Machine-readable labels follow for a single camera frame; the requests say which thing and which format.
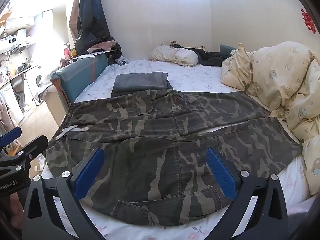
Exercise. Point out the teal bed headboard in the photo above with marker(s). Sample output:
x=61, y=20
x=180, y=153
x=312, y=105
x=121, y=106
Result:
x=77, y=76

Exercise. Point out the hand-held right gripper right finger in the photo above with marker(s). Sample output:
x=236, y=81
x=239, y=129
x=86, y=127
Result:
x=221, y=176

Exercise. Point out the floral white bed sheet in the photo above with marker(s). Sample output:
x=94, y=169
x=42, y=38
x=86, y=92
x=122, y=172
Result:
x=190, y=76

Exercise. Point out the black clothing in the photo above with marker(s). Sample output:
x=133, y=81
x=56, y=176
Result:
x=210, y=58

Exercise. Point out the cream bear print duvet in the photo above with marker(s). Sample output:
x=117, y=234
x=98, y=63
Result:
x=287, y=80

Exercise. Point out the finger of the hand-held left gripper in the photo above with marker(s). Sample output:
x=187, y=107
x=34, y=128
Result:
x=10, y=135
x=35, y=146

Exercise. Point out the white washing machine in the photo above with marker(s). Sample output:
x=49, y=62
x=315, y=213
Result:
x=36, y=82

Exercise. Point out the hanging dark garment bag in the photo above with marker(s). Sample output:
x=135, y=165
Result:
x=90, y=17

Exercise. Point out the dark patterned cloth pile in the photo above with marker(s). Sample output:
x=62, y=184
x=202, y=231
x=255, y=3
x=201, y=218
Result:
x=118, y=55

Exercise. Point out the teal cushion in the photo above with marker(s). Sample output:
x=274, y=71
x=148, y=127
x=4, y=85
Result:
x=226, y=51

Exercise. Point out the cream patterned pillow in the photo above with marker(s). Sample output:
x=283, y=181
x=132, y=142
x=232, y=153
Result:
x=172, y=55

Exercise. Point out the red wall decoration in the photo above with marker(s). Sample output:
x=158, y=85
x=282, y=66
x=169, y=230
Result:
x=309, y=21

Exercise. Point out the white cloth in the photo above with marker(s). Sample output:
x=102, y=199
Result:
x=87, y=55

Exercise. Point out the white appliance with display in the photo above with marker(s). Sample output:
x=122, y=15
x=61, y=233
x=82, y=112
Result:
x=12, y=40

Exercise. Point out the folded grey pants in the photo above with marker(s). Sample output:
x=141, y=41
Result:
x=141, y=82

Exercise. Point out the camouflage pants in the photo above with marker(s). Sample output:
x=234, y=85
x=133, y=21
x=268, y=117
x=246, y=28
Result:
x=150, y=142

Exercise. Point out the person's left hand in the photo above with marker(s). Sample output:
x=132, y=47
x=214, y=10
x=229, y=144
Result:
x=15, y=206

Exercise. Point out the white wall cabinet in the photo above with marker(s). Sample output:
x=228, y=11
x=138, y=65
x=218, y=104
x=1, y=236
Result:
x=27, y=21

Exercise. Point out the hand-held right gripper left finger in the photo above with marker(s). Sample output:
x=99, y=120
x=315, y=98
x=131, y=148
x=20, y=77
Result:
x=88, y=173

